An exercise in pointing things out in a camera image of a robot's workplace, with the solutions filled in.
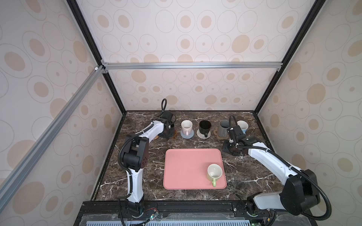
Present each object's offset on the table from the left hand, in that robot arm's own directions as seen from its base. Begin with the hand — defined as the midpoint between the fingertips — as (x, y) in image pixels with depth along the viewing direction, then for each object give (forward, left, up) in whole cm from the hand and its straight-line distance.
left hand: (172, 131), depth 98 cm
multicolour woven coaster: (-1, -22, -4) cm, 22 cm away
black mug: (+2, -22, +2) cm, 23 cm away
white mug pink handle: (+5, -10, -1) cm, 11 cm away
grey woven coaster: (0, -10, -7) cm, 12 cm away
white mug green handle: (-27, -26, -4) cm, 38 cm away
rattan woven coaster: (-1, +12, -7) cm, 14 cm away
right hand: (-15, -33, +3) cm, 36 cm away
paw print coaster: (+3, -32, -7) cm, 33 cm away
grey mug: (+10, -39, -5) cm, 40 cm away
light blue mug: (+5, -51, 0) cm, 51 cm away
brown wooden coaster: (+2, -2, -7) cm, 8 cm away
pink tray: (-24, -10, -8) cm, 27 cm away
